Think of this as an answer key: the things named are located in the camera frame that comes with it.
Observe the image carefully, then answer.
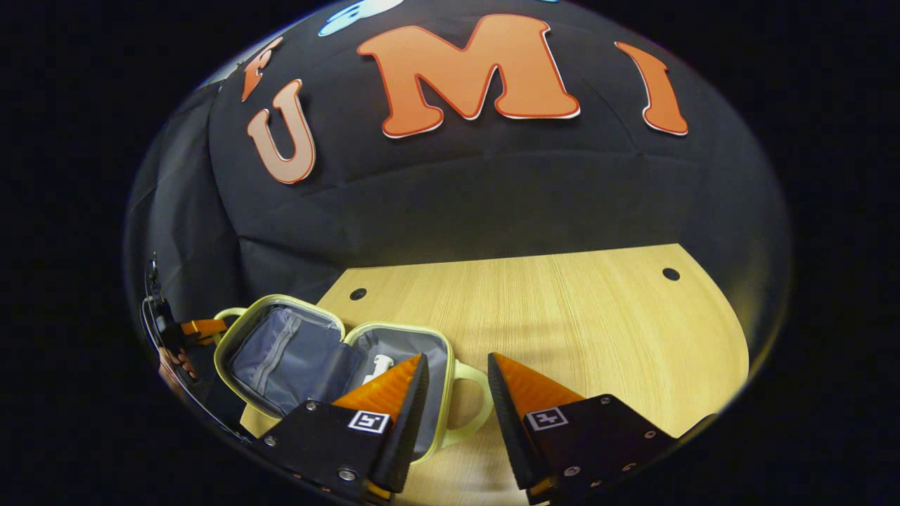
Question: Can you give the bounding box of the pale yellow suitcase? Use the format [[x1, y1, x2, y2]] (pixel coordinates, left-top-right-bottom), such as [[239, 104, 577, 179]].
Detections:
[[213, 294, 495, 466]]

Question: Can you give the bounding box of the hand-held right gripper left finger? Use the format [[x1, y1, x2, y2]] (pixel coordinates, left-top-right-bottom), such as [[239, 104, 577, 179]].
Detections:
[[258, 353, 430, 502]]

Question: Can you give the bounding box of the white pump bottle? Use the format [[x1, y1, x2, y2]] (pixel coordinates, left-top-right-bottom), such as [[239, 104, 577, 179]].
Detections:
[[361, 353, 396, 386]]

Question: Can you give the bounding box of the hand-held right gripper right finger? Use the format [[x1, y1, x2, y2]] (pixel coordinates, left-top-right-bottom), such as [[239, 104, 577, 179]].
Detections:
[[487, 352, 678, 504]]

